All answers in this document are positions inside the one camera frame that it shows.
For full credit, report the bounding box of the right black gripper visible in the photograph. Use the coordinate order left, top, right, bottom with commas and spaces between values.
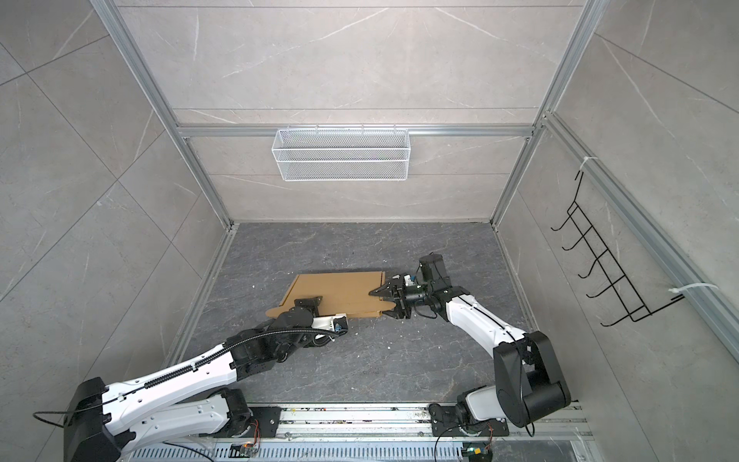
372, 277, 435, 320

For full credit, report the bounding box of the brown cardboard box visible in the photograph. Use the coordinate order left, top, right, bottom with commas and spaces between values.
266, 271, 395, 319

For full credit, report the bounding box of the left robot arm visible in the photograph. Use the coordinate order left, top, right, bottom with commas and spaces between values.
63, 298, 348, 461

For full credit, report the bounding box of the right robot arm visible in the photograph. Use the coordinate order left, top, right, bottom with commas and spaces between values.
369, 253, 572, 436

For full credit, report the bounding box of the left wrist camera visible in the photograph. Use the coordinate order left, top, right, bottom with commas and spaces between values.
312, 314, 348, 335

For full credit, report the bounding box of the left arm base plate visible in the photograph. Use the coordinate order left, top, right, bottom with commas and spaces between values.
221, 406, 282, 438

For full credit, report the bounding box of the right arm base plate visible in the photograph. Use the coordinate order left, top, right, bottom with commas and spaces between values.
427, 402, 510, 438

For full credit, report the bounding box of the white wire mesh basket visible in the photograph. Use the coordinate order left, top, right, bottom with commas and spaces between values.
271, 128, 412, 182

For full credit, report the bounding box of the aluminium mounting rail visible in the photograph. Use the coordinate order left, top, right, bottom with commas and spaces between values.
112, 401, 596, 444

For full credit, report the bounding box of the black wire hook rack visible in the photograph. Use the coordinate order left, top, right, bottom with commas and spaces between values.
550, 171, 685, 328

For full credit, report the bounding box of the white cable tie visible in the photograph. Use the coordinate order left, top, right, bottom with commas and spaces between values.
668, 282, 720, 294

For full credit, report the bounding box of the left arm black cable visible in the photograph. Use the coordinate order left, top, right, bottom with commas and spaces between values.
32, 327, 342, 429

